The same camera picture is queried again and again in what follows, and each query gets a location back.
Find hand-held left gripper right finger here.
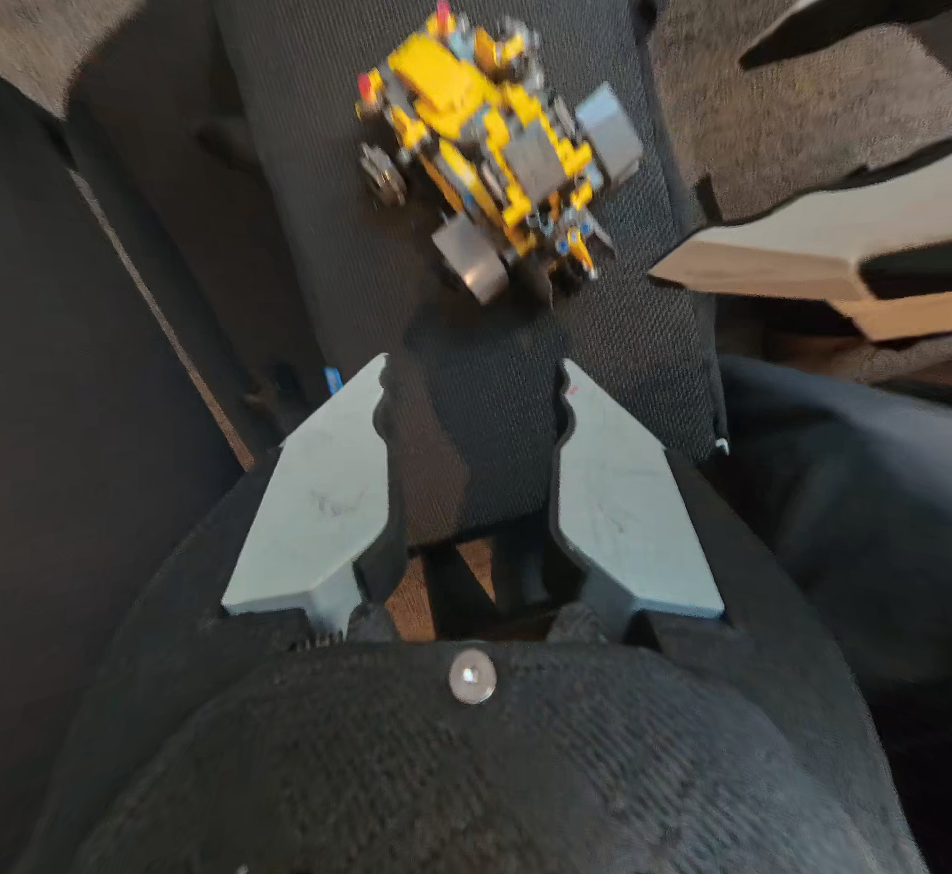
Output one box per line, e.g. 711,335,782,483
549,357,727,631

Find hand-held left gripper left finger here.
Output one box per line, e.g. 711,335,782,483
220,352,409,636

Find yellow toy brick vehicle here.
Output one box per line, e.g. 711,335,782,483
354,0,647,307

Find black mesh office chair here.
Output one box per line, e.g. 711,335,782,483
67,0,730,548

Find person's dark trousers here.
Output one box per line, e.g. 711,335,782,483
714,355,952,874

